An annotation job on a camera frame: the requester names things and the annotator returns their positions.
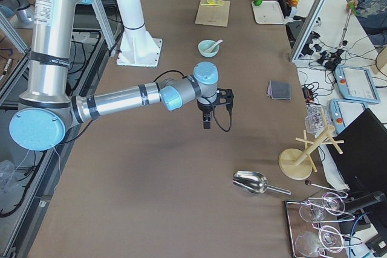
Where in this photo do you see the wooden cutting board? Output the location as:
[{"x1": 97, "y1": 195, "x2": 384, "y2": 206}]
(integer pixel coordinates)
[{"x1": 195, "y1": 0, "x2": 230, "y2": 27}]

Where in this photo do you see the cream tray with bear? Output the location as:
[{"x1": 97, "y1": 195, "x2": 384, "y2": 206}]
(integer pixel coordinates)
[{"x1": 251, "y1": 1, "x2": 285, "y2": 25}]

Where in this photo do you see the wooden mug tree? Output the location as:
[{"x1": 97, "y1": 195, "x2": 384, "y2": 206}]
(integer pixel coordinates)
[{"x1": 278, "y1": 108, "x2": 345, "y2": 180}]

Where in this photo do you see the white ceramic spoon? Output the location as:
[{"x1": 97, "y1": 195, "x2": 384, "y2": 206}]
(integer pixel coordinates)
[{"x1": 205, "y1": 39, "x2": 223, "y2": 53}]

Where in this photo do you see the aluminium frame post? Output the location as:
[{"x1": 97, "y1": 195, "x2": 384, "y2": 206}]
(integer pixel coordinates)
[{"x1": 290, "y1": 0, "x2": 326, "y2": 63}]

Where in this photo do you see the metal wine glass rack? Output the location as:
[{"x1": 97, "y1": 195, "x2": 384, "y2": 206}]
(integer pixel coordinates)
[{"x1": 284, "y1": 192, "x2": 362, "y2": 257}]

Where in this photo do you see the light green bowl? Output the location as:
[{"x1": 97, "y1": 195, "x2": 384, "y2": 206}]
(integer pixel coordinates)
[{"x1": 198, "y1": 40, "x2": 220, "y2": 58}]

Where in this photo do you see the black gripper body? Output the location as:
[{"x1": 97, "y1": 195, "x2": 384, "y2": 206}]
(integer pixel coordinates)
[{"x1": 197, "y1": 98, "x2": 216, "y2": 118}]

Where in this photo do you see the person in blue shirt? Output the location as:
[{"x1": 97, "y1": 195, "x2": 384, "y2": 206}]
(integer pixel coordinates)
[{"x1": 346, "y1": 0, "x2": 386, "y2": 47}]

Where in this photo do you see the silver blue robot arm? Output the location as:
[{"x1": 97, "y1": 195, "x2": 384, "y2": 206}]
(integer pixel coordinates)
[{"x1": 9, "y1": 0, "x2": 220, "y2": 151}]

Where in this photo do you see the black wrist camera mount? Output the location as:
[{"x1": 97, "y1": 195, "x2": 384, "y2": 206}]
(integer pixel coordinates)
[{"x1": 215, "y1": 88, "x2": 234, "y2": 106}]

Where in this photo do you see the green lime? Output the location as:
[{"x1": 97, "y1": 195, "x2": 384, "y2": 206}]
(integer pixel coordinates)
[{"x1": 253, "y1": 0, "x2": 262, "y2": 6}]

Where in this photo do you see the black camera cable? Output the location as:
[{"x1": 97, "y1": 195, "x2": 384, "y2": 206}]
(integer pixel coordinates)
[{"x1": 152, "y1": 69, "x2": 233, "y2": 133}]

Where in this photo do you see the upper wine glass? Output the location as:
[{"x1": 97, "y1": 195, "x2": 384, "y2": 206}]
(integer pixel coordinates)
[{"x1": 299, "y1": 192, "x2": 345, "y2": 222}]

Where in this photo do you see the lower wine glass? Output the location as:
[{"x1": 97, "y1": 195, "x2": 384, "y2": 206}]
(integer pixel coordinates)
[{"x1": 294, "y1": 225, "x2": 344, "y2": 257}]

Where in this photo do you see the metal scoop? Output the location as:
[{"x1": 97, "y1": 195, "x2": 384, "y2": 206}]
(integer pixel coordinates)
[{"x1": 233, "y1": 170, "x2": 291, "y2": 195}]

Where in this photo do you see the grey folded cloth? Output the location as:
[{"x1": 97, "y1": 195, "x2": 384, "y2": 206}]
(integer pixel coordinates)
[{"x1": 267, "y1": 80, "x2": 291, "y2": 100}]

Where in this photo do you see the black monitor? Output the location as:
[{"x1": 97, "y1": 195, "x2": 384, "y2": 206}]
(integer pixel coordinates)
[{"x1": 327, "y1": 109, "x2": 386, "y2": 193}]

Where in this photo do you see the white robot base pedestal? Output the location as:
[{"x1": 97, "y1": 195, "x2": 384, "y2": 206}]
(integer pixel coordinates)
[{"x1": 116, "y1": 0, "x2": 163, "y2": 68}]

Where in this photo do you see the clear plastic container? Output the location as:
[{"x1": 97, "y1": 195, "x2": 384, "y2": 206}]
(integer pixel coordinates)
[{"x1": 305, "y1": 105, "x2": 328, "y2": 135}]

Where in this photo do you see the blue teach pendant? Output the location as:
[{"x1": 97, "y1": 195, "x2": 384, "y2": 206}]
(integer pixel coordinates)
[
  {"x1": 329, "y1": 98, "x2": 368, "y2": 134},
  {"x1": 334, "y1": 65, "x2": 381, "y2": 104}
]

